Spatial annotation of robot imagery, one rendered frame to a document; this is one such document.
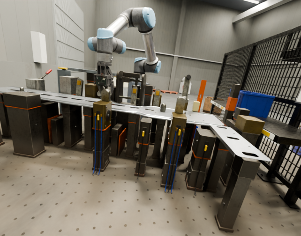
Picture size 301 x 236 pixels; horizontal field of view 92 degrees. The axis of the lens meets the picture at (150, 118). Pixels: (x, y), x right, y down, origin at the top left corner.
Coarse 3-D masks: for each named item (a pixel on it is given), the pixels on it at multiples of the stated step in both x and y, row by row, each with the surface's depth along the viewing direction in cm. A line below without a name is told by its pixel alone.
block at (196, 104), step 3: (195, 102) 90; (198, 102) 90; (195, 105) 90; (198, 105) 90; (192, 108) 93; (195, 108) 91; (198, 108) 91; (195, 111) 92; (192, 126) 95; (192, 129) 95; (192, 132) 96; (189, 135) 97; (189, 138) 97; (189, 141) 98; (189, 144) 99; (186, 150) 100; (186, 153) 100
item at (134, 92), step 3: (135, 87) 94; (132, 90) 95; (135, 90) 94; (132, 93) 95; (135, 93) 94; (132, 96) 95; (135, 96) 95; (132, 99) 95; (135, 99) 95; (132, 102) 95; (135, 102) 95
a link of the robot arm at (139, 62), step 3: (135, 60) 137; (138, 60) 135; (141, 60) 136; (144, 60) 136; (135, 63) 138; (138, 63) 136; (141, 63) 135; (144, 63) 134; (135, 66) 138; (138, 66) 137; (141, 66) 136; (135, 69) 139; (138, 69) 138; (141, 69) 138; (144, 69) 137; (144, 72) 142
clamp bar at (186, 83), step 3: (186, 75) 90; (189, 75) 88; (186, 78) 91; (189, 78) 88; (186, 81) 92; (189, 81) 91; (183, 84) 93; (186, 84) 92; (189, 84) 91; (183, 87) 91; (186, 87) 92; (183, 90) 92; (186, 90) 92; (183, 93) 92; (186, 93) 93; (186, 96) 92; (186, 99) 92; (186, 102) 92
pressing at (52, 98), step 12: (48, 96) 83; (60, 96) 89; (72, 96) 91; (84, 96) 94; (120, 108) 78; (132, 108) 81; (144, 108) 85; (156, 108) 88; (168, 108) 91; (192, 120) 72; (204, 120) 75; (216, 120) 78
